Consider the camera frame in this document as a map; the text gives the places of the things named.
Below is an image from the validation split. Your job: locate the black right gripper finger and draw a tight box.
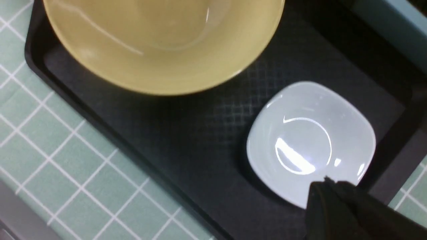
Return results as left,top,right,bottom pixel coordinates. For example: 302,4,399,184
305,177,427,240

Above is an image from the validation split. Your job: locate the white square sauce dish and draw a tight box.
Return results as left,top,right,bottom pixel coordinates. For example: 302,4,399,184
246,81,377,209

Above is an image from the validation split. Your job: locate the tan noodle bowl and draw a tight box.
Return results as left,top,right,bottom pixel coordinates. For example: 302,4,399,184
42,0,285,96

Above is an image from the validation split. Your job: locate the black serving tray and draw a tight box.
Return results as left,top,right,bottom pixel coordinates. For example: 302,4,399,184
25,0,426,240

